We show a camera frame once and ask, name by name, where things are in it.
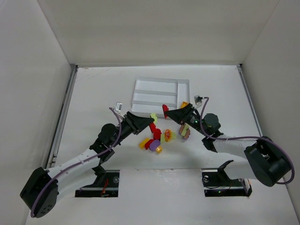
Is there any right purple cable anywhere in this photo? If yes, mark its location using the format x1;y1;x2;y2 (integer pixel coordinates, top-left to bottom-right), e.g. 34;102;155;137
199;96;295;184

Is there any white divided tray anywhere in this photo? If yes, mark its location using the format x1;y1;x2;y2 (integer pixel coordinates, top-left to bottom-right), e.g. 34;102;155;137
131;77;190;118

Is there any red rounded lego brick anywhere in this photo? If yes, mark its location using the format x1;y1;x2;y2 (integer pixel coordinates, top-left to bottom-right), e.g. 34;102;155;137
153;130;161;141

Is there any yellow striped lego brick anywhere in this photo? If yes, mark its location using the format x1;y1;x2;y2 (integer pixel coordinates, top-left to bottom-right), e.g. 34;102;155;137
180;101;188;108

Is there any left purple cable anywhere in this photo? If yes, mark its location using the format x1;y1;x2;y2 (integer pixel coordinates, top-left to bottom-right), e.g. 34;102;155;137
30;107;122;218

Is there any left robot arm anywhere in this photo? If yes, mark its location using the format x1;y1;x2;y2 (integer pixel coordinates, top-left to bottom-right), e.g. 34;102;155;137
20;112;154;218

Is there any purple cable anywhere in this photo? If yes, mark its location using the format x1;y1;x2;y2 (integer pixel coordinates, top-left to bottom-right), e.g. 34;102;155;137
30;107;122;218
199;96;295;184

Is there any small red lego brick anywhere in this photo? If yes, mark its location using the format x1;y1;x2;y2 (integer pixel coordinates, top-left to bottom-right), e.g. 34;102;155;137
162;104;169;119

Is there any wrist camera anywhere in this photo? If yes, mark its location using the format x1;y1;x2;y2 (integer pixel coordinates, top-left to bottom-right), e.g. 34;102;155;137
194;95;203;106
114;102;123;112

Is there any small orange lego piece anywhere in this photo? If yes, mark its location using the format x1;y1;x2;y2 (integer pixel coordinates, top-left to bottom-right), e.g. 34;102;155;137
155;146;163;154

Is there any purple tan lego piece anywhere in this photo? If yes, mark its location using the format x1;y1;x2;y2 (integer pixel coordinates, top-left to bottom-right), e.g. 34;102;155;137
179;124;191;139

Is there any orange patterned lego piece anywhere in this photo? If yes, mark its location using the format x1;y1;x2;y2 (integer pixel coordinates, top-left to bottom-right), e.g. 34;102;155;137
163;129;176;142

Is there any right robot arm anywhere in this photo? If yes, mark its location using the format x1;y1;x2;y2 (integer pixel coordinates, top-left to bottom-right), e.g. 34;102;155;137
163;103;295;187

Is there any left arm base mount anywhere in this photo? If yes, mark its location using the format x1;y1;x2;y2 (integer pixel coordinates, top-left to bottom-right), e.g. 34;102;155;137
75;166;120;198

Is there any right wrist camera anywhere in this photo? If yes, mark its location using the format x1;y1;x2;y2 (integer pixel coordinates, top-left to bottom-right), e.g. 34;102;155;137
194;95;203;106

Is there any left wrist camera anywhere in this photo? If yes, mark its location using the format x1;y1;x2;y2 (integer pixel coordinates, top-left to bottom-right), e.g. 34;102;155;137
114;102;123;112

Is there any dark red lego brick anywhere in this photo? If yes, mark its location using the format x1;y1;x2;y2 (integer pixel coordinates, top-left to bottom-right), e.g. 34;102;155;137
144;139;154;150

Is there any light green lego piece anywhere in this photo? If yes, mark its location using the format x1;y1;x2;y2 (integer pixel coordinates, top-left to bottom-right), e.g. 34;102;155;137
150;113;158;124

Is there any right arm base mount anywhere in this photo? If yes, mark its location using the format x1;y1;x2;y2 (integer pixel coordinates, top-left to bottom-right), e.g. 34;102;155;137
202;160;252;197

